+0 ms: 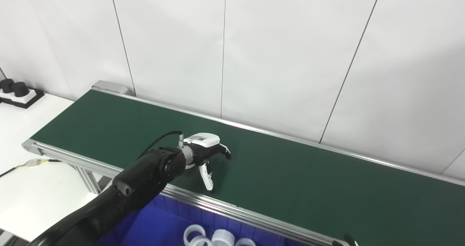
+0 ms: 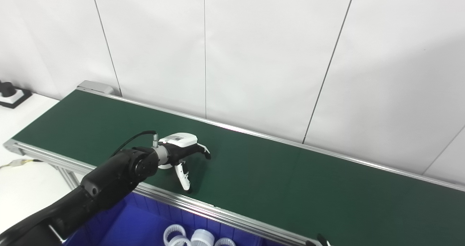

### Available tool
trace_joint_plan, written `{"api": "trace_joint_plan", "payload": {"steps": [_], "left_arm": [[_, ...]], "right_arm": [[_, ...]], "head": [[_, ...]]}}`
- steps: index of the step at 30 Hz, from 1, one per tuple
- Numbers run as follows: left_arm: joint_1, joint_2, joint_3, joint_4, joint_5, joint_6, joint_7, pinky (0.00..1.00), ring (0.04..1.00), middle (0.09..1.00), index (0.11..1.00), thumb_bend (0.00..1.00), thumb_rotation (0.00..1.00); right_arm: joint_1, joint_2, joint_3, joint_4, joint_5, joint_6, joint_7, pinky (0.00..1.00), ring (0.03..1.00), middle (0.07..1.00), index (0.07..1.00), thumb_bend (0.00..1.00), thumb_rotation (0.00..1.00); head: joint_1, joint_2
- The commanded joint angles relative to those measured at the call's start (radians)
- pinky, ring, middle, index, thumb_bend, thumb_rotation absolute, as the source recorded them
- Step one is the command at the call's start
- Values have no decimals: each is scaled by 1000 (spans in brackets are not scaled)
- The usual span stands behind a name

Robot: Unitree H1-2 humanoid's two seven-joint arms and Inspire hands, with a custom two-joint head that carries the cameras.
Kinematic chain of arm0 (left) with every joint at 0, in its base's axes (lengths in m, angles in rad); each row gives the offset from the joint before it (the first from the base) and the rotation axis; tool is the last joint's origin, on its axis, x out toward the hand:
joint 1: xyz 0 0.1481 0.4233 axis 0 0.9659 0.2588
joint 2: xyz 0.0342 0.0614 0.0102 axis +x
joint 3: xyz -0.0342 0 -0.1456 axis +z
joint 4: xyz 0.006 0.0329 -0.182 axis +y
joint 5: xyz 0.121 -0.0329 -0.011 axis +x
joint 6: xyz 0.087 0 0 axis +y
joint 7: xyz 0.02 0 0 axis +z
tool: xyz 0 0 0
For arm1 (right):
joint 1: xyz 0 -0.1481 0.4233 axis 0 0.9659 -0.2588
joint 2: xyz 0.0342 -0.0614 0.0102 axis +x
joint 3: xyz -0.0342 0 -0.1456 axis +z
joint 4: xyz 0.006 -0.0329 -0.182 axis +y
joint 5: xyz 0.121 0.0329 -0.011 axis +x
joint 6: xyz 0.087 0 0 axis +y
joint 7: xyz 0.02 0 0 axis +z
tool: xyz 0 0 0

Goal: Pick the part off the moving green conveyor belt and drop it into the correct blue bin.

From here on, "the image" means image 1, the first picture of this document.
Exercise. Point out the blue plastic bin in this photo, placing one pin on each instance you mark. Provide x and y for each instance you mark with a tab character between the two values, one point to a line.
152	224

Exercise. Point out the aluminium conveyor leg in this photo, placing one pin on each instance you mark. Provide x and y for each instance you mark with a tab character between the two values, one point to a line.
89	180

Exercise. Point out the black cylindrical part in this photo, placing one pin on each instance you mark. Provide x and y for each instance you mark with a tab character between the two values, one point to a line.
6	85
20	89

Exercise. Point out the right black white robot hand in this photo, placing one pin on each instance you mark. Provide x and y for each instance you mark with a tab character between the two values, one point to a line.
347	241

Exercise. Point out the grey conveyor end cover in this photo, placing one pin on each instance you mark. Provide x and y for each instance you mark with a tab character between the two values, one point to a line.
109	87

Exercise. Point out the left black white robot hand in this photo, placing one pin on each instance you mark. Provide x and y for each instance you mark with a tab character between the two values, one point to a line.
205	144

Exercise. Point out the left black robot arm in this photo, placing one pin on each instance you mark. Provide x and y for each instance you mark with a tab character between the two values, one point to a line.
145	177

